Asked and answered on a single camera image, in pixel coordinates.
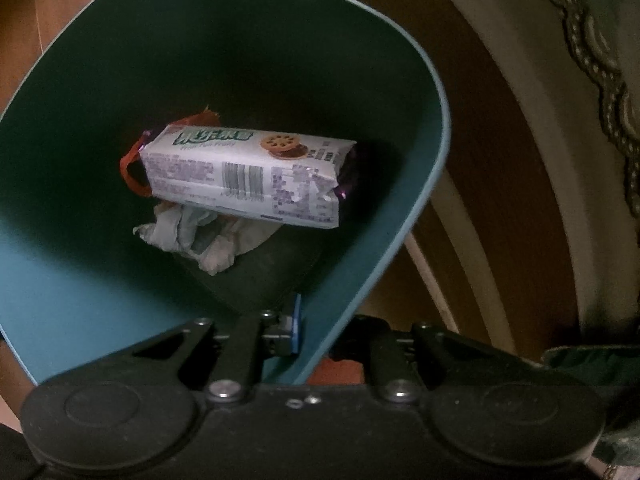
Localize white tissue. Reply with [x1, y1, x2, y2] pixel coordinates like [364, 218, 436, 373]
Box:
[132, 202, 281, 276]

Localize red plastic bag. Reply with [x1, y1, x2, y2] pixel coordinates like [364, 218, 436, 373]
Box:
[119, 107, 221, 197]

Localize white purple biscuit wrapper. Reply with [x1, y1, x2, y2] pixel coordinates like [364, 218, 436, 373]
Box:
[140, 125, 356, 229]

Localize teal plastic trash bin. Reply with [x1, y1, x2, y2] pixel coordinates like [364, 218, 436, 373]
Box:
[1, 0, 450, 384]

